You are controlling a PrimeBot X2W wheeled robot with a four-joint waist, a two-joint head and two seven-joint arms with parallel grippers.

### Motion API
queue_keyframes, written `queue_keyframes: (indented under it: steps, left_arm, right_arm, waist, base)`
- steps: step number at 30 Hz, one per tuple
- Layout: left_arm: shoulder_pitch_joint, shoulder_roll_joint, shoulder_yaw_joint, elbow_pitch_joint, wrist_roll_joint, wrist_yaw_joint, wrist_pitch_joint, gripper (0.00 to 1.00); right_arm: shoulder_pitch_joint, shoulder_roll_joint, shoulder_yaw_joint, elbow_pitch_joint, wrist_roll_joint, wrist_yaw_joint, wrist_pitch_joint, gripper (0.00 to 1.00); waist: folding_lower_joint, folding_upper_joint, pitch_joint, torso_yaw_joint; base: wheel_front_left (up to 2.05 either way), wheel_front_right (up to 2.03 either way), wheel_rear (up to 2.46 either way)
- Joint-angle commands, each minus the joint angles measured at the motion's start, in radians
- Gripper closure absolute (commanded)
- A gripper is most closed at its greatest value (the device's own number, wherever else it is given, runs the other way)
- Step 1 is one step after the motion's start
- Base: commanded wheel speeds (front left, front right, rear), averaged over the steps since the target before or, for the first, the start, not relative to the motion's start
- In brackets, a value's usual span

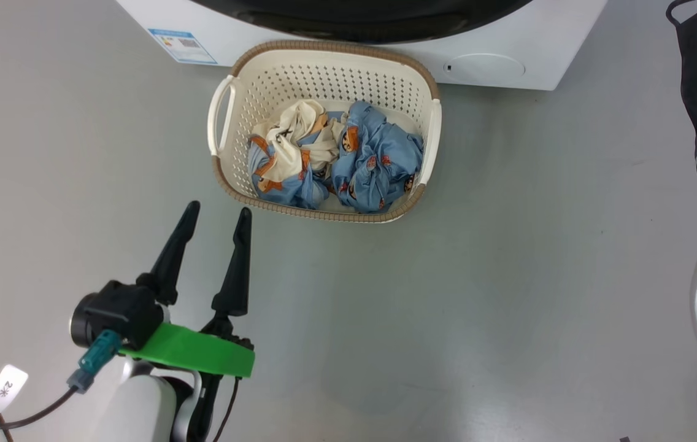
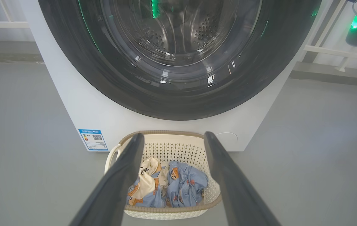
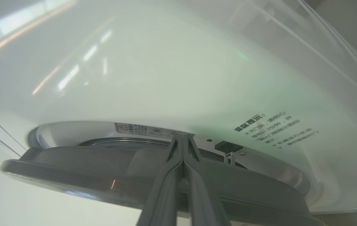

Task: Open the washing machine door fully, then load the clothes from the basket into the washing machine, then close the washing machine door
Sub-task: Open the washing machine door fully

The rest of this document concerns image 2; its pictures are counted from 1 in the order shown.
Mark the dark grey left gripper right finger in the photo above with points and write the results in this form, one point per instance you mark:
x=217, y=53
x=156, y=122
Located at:
x=232, y=185

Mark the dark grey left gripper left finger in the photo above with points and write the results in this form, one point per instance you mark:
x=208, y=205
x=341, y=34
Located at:
x=115, y=188

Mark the cream and blue printed garment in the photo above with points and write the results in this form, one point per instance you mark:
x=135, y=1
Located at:
x=147, y=183

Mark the cream perforated laundry basket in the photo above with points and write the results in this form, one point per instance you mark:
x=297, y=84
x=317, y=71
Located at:
x=178, y=147

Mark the white front-load washing machine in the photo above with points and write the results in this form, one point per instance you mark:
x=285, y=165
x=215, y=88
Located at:
x=84, y=103

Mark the blue energy label sticker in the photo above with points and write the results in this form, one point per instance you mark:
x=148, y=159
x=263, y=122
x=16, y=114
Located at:
x=93, y=139

